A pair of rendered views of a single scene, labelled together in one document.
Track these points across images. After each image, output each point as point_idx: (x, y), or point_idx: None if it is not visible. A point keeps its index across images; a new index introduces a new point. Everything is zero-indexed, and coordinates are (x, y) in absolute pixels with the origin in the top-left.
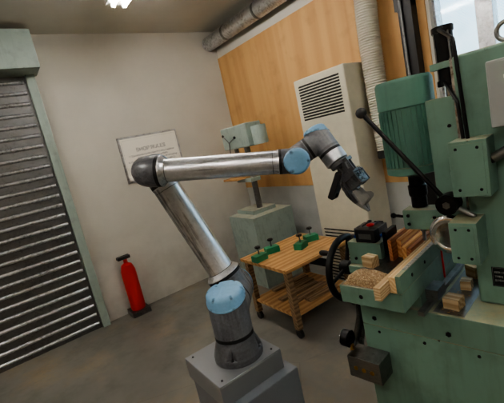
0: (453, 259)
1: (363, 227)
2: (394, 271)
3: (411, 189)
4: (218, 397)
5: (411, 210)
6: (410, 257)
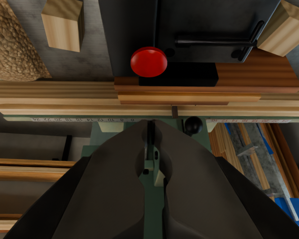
0: (82, 150)
1: (146, 23)
2: (30, 101)
3: (163, 233)
4: None
5: (157, 170)
6: (83, 111)
